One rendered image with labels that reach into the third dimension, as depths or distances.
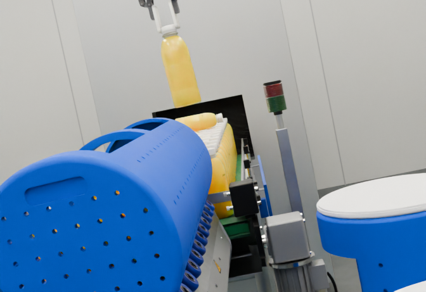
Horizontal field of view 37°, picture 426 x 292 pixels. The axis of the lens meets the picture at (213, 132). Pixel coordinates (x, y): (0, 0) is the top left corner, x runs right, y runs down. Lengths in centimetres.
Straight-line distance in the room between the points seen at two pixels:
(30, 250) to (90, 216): 9
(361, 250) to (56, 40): 525
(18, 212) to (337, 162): 530
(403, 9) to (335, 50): 71
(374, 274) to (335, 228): 10
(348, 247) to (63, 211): 48
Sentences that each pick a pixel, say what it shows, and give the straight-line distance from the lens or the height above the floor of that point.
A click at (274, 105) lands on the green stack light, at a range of 212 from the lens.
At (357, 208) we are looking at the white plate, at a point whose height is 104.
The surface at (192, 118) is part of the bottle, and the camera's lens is 279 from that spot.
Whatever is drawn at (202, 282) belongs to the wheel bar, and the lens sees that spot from 125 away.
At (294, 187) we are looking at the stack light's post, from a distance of 217.
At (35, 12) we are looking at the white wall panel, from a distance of 621.
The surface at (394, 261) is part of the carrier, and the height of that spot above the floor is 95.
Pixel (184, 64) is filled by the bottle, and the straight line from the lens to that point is 161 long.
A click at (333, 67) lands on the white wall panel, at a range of 602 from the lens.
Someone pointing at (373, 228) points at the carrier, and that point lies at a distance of 107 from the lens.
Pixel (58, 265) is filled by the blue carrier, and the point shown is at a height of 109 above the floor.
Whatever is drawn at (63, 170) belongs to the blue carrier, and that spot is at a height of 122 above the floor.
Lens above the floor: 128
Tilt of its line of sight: 4 degrees down
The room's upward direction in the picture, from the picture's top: 12 degrees counter-clockwise
